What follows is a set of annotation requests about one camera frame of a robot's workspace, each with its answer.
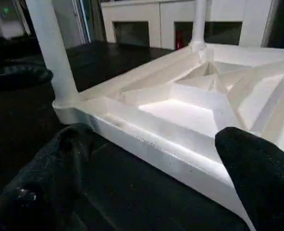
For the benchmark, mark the white plastic table leg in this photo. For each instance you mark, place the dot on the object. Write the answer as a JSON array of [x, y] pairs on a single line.
[[53, 53], [199, 21]]

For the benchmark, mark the white device with green lights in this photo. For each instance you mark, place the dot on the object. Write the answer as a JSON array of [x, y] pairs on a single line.
[[5, 17]]

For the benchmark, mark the black work mat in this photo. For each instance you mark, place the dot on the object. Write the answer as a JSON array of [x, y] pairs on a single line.
[[36, 120]]

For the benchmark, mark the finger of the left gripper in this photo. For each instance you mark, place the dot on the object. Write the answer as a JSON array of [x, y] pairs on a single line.
[[17, 76]]

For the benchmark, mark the white plastic table top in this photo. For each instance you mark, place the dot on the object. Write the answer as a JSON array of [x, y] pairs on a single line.
[[180, 110]]

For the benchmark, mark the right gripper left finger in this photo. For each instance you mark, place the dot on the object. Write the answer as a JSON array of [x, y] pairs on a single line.
[[41, 183]]

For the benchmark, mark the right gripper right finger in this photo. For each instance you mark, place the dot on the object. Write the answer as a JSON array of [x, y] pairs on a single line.
[[262, 178]]

